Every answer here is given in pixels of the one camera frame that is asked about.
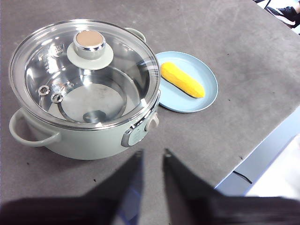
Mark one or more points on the glass lid with green knob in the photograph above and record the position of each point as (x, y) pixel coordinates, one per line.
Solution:
(89, 47)

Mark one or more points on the pale green electric steamer pot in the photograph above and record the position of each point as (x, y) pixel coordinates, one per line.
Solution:
(82, 143)

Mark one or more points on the light blue round plate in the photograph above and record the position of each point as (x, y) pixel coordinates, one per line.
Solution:
(201, 70)

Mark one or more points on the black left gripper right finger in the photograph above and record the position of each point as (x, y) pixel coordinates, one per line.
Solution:
(211, 211)

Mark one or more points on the black and white shoe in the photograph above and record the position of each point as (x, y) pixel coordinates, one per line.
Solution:
(286, 14)

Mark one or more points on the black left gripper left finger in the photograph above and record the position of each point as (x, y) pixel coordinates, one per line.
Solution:
(93, 208)

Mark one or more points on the yellow corn cob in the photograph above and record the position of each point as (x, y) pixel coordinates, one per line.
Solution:
(182, 80)

